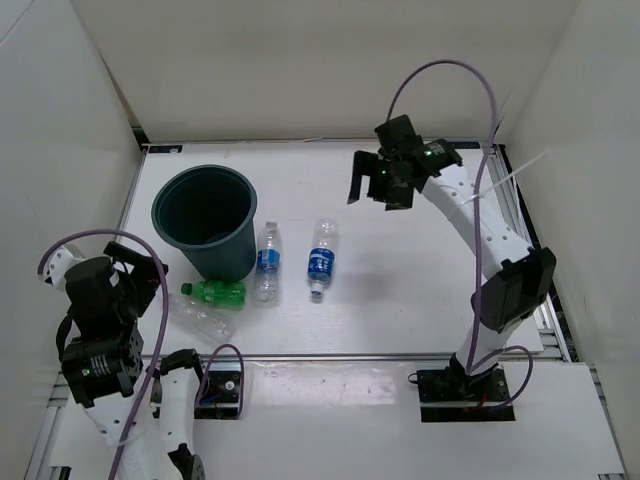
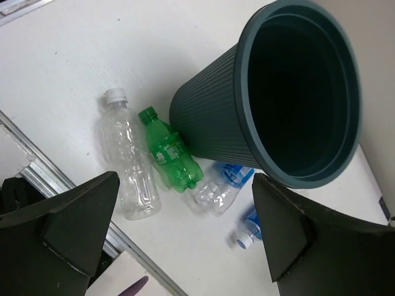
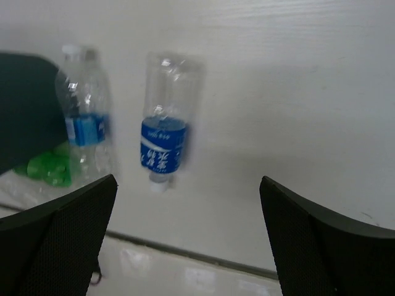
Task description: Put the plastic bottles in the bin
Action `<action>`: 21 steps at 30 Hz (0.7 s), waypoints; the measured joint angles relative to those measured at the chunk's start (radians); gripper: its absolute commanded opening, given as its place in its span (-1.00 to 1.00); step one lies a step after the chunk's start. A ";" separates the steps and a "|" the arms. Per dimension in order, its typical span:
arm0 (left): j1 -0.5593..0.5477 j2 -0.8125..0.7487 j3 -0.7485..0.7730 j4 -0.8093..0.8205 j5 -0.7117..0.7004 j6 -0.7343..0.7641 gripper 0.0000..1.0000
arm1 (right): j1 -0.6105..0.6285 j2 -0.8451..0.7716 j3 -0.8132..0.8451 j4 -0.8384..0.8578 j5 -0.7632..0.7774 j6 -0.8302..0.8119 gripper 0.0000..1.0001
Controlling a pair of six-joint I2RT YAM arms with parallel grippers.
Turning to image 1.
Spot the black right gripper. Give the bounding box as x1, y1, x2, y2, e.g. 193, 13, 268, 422
348, 151, 415, 212

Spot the blue label bottle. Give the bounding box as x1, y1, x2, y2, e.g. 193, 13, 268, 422
253, 221, 282, 304
307, 218, 339, 300

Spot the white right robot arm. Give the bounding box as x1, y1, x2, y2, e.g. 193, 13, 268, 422
348, 115, 557, 400

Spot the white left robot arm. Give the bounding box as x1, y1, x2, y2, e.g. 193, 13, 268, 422
48, 242, 210, 479

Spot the dark teal ribbed bin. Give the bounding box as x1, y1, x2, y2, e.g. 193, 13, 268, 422
151, 165, 258, 282

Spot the clear plastic bottle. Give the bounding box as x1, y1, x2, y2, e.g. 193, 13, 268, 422
169, 295, 234, 344

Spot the green plastic bottle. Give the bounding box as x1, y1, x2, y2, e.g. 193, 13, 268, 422
180, 280, 246, 308

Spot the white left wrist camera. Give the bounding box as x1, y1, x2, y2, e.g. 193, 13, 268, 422
39, 244, 86, 291

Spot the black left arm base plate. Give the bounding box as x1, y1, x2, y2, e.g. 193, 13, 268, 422
194, 362, 244, 420

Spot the white cable tie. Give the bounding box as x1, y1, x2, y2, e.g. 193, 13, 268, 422
457, 149, 551, 210

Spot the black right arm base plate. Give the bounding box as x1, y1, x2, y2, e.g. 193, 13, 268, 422
408, 367, 516, 423

